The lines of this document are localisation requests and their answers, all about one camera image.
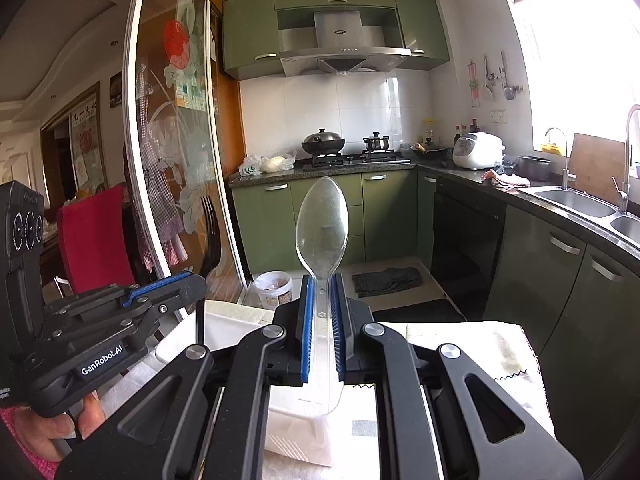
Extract small chrome tap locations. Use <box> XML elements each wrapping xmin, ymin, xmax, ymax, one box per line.
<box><xmin>543</xmin><ymin>127</ymin><xmax>577</xmax><ymax>191</ymax></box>

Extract glass sliding door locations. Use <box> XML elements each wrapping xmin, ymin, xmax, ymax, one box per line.
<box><xmin>122</xmin><ymin>0</ymin><xmax>246</xmax><ymax>301</ymax></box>

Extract green cabinets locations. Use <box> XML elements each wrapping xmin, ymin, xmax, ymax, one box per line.
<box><xmin>222</xmin><ymin>0</ymin><xmax>449</xmax><ymax>80</ymax></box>
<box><xmin>229</xmin><ymin>165</ymin><xmax>419</xmax><ymax>275</ymax></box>

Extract patterned tablecloth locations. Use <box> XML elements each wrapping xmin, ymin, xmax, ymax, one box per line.
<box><xmin>98</xmin><ymin>318</ymin><xmax>557</xmax><ymax>480</ymax></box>

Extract red chair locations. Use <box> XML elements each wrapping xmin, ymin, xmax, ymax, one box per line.
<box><xmin>56</xmin><ymin>185</ymin><xmax>134</xmax><ymax>294</ymax></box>

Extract steel sink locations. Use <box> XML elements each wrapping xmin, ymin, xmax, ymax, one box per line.
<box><xmin>520</xmin><ymin>186</ymin><xmax>640</xmax><ymax>247</ymax></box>

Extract red dish cloth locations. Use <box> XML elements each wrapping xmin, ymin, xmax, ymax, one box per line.
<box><xmin>480</xmin><ymin>169</ymin><xmax>530</xmax><ymax>193</ymax></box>

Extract small black pot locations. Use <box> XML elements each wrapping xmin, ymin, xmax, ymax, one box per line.
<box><xmin>362</xmin><ymin>131</ymin><xmax>390</xmax><ymax>153</ymax></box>

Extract black wok with lid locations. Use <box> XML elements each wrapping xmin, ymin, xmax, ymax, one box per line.
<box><xmin>302</xmin><ymin>128</ymin><xmax>345</xmax><ymax>157</ymax></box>

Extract wooden cutting board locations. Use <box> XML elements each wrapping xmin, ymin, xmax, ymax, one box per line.
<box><xmin>570</xmin><ymin>133</ymin><xmax>625</xmax><ymax>205</ymax></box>

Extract person's left hand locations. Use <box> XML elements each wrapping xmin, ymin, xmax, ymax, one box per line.
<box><xmin>1</xmin><ymin>391</ymin><xmax>106</xmax><ymax>465</ymax></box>

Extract white rice cooker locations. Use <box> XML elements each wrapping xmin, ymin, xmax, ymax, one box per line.
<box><xmin>452</xmin><ymin>132</ymin><xmax>504</xmax><ymax>170</ymax></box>

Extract green upper cabinets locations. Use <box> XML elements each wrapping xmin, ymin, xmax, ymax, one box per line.
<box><xmin>222</xmin><ymin>0</ymin><xmax>449</xmax><ymax>80</ymax></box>

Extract green lower cabinets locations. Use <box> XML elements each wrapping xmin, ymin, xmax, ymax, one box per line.
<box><xmin>229</xmin><ymin>165</ymin><xmax>419</xmax><ymax>275</ymax></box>

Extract steel range hood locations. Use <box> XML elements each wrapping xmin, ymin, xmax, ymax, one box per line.
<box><xmin>278</xmin><ymin>8</ymin><xmax>412</xmax><ymax>77</ymax></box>

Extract hanging checkered apron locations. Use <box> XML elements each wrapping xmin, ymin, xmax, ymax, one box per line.
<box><xmin>136</xmin><ymin>67</ymin><xmax>186</xmax><ymax>266</ymax></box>

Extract chrome kitchen faucet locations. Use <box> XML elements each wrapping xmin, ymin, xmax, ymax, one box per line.
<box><xmin>612</xmin><ymin>104</ymin><xmax>640</xmax><ymax>214</ymax></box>

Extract white plastic utensil holder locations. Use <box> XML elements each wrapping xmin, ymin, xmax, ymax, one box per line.
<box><xmin>205</xmin><ymin>300</ymin><xmax>343</xmax><ymax>467</ymax></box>

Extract clear plastic spoon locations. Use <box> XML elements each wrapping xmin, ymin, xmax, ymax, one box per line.
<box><xmin>296</xmin><ymin>177</ymin><xmax>348</xmax><ymax>418</ymax></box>

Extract dark floor mat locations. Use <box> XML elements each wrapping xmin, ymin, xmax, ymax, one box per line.
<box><xmin>352</xmin><ymin>266</ymin><xmax>423</xmax><ymax>298</ymax></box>

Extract gas stove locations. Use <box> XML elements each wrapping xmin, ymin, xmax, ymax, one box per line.
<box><xmin>302</xmin><ymin>151</ymin><xmax>410</xmax><ymax>171</ymax></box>

